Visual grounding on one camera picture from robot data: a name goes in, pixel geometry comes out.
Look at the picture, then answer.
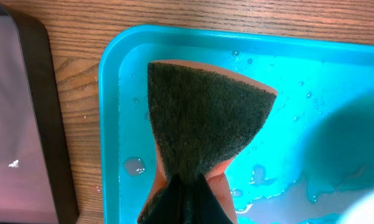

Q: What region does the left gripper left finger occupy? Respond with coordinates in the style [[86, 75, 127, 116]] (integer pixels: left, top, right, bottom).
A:
[[143, 174, 184, 224]]

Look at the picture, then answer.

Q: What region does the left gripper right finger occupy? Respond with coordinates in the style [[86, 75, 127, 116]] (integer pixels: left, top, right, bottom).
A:
[[186, 174, 232, 224]]

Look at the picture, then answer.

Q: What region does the green and red sponge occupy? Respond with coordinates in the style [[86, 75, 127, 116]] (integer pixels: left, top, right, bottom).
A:
[[137, 60, 278, 223]]

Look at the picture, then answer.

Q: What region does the light blue plate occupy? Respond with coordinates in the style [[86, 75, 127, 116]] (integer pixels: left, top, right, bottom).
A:
[[337, 191, 374, 224]]

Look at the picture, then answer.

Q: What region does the teal plastic serving tray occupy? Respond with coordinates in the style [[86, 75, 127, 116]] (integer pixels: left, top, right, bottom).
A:
[[99, 25, 374, 223]]

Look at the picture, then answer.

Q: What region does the black rectangular tray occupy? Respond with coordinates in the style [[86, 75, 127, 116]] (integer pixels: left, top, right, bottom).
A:
[[0, 3, 79, 223]]

